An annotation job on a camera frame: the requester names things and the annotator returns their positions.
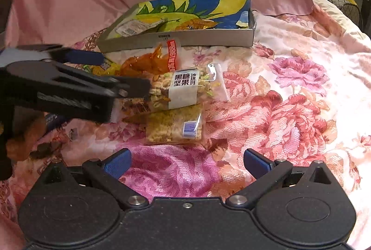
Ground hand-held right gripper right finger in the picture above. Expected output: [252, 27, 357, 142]
[226, 148, 334, 208]

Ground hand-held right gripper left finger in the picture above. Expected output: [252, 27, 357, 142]
[43, 148, 149, 209]

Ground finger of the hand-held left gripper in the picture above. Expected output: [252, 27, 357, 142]
[110, 77, 152, 99]
[51, 48, 105, 66]

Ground yellow snack packet green edges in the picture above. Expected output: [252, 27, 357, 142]
[83, 57, 121, 76]

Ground dark blue sachet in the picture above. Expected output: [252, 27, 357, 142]
[44, 113, 70, 133]

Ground floral blanket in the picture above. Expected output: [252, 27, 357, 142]
[0, 3, 371, 250]

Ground clear orange snack packet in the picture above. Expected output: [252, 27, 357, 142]
[120, 39, 178, 78]

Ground nut bar packet white label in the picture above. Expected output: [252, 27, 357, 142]
[120, 63, 230, 113]

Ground blue yellow green bag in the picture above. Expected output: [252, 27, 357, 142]
[128, 0, 251, 33]

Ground white printed snack packet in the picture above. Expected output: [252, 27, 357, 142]
[116, 20, 153, 36]

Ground clear puffed rice bar packet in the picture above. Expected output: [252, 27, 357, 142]
[144, 105, 204, 146]

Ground grey cardboard box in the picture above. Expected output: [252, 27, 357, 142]
[96, 0, 257, 54]

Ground person's left hand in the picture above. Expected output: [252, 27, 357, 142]
[6, 117, 47, 161]

